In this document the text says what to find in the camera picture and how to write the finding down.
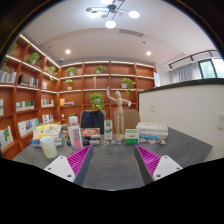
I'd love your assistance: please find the tall green white carton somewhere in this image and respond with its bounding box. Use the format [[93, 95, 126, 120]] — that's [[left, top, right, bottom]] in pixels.
[[103, 119, 114, 141]]

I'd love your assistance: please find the white wall socket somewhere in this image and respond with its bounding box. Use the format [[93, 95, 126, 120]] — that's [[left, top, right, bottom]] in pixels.
[[216, 112, 224, 131]]

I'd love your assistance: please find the white partition with dark top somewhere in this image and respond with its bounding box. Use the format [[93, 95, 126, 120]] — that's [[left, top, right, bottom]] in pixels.
[[137, 78, 224, 163]]

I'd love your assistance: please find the chair with dark jacket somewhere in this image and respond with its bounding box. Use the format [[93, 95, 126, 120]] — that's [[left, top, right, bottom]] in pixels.
[[79, 109, 107, 130]]

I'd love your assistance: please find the grey curtain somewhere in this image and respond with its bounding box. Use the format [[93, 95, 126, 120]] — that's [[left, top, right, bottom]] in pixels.
[[170, 62, 203, 84]]

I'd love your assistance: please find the stack of white boxes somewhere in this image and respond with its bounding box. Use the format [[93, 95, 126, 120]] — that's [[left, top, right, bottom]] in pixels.
[[135, 121, 169, 141]]

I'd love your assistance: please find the window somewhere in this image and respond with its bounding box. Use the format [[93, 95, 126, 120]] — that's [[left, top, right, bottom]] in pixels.
[[198, 58, 224, 80]]

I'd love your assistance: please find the green white tissue box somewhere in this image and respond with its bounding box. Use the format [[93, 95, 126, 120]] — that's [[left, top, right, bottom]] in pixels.
[[124, 128, 140, 145]]

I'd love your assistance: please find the stack of colourful books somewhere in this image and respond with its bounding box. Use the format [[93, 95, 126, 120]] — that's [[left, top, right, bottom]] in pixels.
[[31, 122, 63, 148]]

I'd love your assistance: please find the black ceiling track rail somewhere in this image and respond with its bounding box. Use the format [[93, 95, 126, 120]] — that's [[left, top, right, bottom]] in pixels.
[[167, 49, 219, 70]]

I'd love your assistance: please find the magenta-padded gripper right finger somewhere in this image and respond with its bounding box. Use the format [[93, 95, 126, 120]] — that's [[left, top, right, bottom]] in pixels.
[[133, 144, 183, 186]]

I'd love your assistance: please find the clear bottle with pink label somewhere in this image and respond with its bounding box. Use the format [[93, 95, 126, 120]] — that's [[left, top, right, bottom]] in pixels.
[[67, 115, 84, 153]]

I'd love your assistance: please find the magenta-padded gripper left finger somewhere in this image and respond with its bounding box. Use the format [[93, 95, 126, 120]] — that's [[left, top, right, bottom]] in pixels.
[[43, 144, 94, 186]]

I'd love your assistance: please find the tan upholstered chair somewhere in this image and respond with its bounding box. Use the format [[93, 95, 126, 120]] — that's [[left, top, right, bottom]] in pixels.
[[113, 109, 141, 131]]

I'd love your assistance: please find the multi-bulb ceiling lamp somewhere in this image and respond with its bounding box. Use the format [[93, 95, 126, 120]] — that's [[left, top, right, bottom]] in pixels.
[[85, 0, 141, 30]]

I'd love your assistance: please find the stack of dark books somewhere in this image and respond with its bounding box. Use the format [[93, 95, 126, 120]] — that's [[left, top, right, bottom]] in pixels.
[[79, 127, 102, 147]]

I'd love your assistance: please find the wooden artist mannequin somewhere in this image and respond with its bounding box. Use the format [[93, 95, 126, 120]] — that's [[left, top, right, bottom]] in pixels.
[[106, 86, 132, 142]]

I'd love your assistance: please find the ceiling air vent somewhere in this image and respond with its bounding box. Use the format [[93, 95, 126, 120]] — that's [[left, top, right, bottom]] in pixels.
[[118, 28, 144, 38]]

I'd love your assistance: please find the yellow striped white mug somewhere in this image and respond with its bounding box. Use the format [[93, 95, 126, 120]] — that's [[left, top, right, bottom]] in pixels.
[[39, 135, 59, 159]]

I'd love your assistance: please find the orange wooden shelf unit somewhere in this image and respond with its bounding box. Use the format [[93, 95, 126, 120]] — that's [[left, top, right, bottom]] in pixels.
[[0, 33, 158, 161]]

